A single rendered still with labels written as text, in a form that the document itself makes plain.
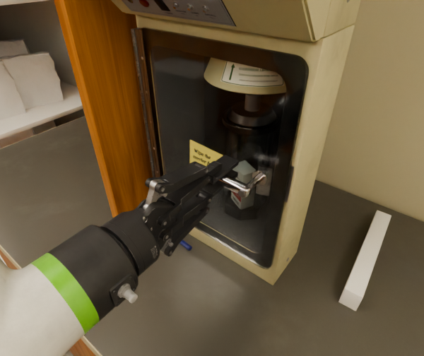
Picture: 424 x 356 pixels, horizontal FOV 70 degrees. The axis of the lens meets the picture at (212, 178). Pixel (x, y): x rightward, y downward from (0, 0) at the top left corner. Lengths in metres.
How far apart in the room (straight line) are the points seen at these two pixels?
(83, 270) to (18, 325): 0.07
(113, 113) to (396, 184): 0.72
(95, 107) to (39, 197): 0.43
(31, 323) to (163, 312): 0.35
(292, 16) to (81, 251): 0.31
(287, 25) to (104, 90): 0.37
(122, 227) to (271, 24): 0.28
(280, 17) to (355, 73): 0.52
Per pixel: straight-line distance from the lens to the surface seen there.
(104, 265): 0.34
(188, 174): 0.41
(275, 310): 0.64
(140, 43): 0.57
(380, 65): 0.83
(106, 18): 0.61
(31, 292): 0.33
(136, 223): 0.37
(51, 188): 0.99
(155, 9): 0.48
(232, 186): 0.46
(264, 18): 0.37
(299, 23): 0.35
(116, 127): 0.66
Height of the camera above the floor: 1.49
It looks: 37 degrees down
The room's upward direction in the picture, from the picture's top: straight up
